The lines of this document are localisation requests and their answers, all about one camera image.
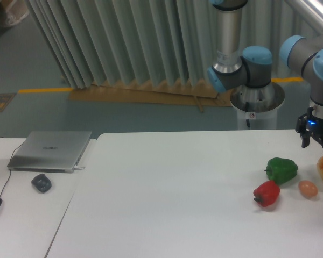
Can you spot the grey-green curtain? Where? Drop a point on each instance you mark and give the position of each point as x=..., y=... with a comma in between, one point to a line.
x=155, y=44

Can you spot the brown cardboard sheet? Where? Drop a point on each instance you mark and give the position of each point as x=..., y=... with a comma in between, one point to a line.
x=200, y=95

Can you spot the silver laptop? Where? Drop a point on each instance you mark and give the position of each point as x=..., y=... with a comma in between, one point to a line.
x=58, y=151

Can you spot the white laptop cable plug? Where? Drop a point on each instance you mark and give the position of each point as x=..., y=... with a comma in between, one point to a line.
x=78, y=168

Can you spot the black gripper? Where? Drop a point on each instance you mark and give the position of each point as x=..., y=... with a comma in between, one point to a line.
x=310, y=126

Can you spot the brown egg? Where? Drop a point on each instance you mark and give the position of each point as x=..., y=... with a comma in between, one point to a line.
x=308, y=189

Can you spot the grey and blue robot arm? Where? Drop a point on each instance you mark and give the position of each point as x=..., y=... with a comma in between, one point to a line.
x=252, y=68

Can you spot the red bell pepper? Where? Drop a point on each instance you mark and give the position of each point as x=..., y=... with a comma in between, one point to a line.
x=266, y=194

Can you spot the green bell pepper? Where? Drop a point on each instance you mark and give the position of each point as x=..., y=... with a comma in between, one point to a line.
x=281, y=170

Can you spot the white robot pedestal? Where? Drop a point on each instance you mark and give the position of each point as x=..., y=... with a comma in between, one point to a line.
x=257, y=108

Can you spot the black gamepad controller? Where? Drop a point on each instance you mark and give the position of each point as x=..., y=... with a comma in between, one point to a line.
x=42, y=183

